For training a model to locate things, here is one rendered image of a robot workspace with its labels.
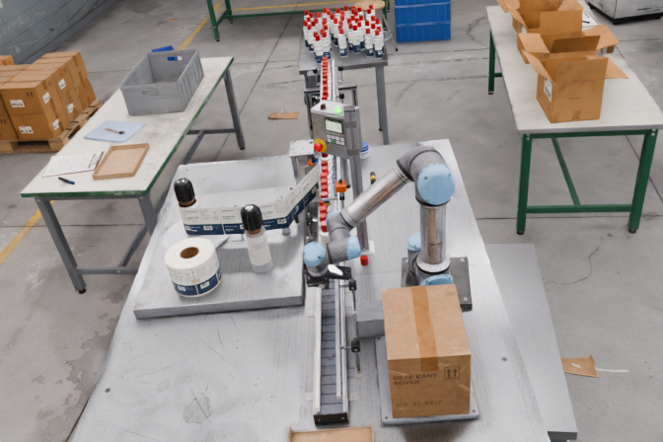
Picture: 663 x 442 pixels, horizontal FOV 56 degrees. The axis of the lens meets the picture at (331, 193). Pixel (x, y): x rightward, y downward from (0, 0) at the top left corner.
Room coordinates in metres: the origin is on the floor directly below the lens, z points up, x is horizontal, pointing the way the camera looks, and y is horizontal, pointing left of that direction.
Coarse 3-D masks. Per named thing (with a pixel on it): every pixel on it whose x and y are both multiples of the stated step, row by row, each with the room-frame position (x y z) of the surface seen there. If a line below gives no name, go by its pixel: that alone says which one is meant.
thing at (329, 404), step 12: (336, 168) 2.72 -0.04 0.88; (336, 180) 2.61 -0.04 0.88; (336, 192) 2.49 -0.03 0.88; (336, 204) 2.39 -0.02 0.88; (324, 288) 1.83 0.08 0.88; (324, 300) 1.76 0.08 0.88; (324, 312) 1.70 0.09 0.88; (324, 324) 1.64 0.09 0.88; (324, 336) 1.58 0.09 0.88; (324, 348) 1.52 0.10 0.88; (324, 360) 1.47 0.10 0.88; (324, 372) 1.42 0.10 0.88; (324, 384) 1.37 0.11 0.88; (324, 396) 1.32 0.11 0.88; (324, 408) 1.27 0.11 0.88; (336, 408) 1.27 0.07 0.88
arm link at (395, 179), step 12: (408, 156) 1.76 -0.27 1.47; (396, 168) 1.78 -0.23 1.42; (408, 168) 1.74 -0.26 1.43; (384, 180) 1.77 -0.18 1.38; (396, 180) 1.76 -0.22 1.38; (408, 180) 1.74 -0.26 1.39; (372, 192) 1.76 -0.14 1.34; (384, 192) 1.75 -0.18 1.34; (396, 192) 1.77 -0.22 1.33; (348, 204) 1.79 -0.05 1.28; (360, 204) 1.76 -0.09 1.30; (372, 204) 1.75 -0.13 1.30; (336, 216) 1.78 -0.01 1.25; (348, 216) 1.75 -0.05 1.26; (360, 216) 1.74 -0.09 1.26; (336, 228) 1.73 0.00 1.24; (348, 228) 1.74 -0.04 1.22
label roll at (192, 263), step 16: (192, 240) 2.06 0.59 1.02; (208, 240) 2.05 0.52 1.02; (176, 256) 1.97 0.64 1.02; (192, 256) 2.02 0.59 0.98; (208, 256) 1.94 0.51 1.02; (176, 272) 1.89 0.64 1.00; (192, 272) 1.88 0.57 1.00; (208, 272) 1.91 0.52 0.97; (176, 288) 1.91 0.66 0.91; (192, 288) 1.88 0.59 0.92; (208, 288) 1.90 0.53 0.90
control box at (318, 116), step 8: (320, 104) 2.23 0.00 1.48; (328, 104) 2.22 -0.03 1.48; (336, 104) 2.21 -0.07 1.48; (344, 104) 2.20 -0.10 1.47; (312, 112) 2.18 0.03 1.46; (320, 112) 2.17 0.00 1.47; (328, 112) 2.14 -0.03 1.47; (312, 120) 2.19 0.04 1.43; (320, 120) 2.16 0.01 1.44; (320, 128) 2.16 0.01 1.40; (344, 128) 2.09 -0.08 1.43; (360, 128) 2.16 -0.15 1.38; (320, 136) 2.17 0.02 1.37; (344, 136) 2.09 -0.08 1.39; (360, 136) 2.15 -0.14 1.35; (328, 144) 2.15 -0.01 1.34; (360, 144) 2.15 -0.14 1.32; (328, 152) 2.15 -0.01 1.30; (336, 152) 2.12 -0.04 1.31; (344, 152) 2.10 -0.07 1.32
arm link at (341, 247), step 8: (336, 232) 1.71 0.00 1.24; (344, 232) 1.70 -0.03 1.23; (336, 240) 1.67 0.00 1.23; (344, 240) 1.66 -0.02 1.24; (352, 240) 1.65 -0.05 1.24; (328, 248) 1.63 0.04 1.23; (336, 248) 1.63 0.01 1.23; (344, 248) 1.63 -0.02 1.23; (352, 248) 1.62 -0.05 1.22; (336, 256) 1.61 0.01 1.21; (344, 256) 1.61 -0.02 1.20; (352, 256) 1.62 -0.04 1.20; (360, 256) 1.63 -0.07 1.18
